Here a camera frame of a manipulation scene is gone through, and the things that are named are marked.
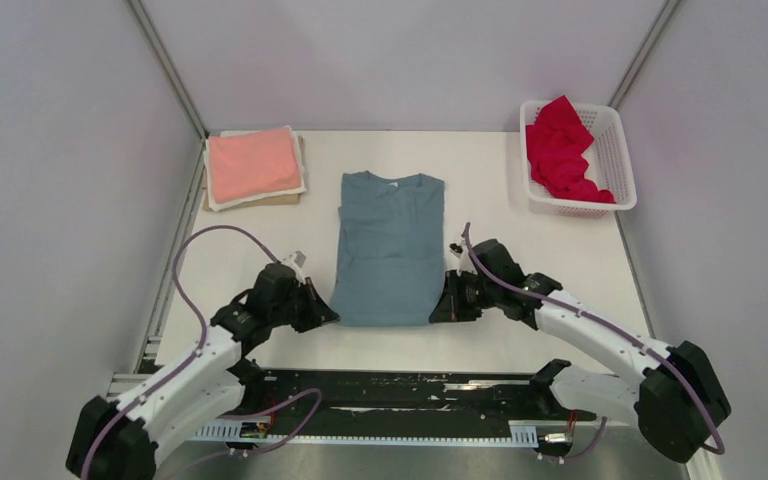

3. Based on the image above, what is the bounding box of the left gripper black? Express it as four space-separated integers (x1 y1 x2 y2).
270 276 339 332

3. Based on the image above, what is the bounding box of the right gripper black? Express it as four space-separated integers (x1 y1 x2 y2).
429 270 499 324

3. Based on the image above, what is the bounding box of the grey-blue t shirt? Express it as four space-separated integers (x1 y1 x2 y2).
330 171 446 328

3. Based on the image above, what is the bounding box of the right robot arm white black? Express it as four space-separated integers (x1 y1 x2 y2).
429 239 732 463

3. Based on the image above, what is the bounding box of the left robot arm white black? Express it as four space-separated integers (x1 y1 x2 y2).
65 263 339 479

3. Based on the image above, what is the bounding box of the folded white t shirt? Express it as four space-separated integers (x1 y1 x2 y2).
203 124 308 213

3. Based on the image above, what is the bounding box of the red t shirt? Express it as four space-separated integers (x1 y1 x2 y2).
524 96 615 204

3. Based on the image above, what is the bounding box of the white plastic basket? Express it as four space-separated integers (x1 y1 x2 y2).
520 101 637 218

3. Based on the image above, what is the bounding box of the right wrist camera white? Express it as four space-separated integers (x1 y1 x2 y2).
449 238 476 273

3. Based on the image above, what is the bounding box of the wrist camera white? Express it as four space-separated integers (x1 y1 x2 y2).
281 250 307 283
449 238 476 273

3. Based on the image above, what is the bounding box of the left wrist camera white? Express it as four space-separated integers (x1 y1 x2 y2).
281 250 307 283

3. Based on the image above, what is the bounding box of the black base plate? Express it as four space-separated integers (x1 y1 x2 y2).
234 369 570 438

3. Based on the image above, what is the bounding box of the white slotted cable duct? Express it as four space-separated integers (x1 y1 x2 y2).
190 421 540 448

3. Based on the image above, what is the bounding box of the aluminium frame rail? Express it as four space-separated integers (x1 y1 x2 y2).
105 372 705 429

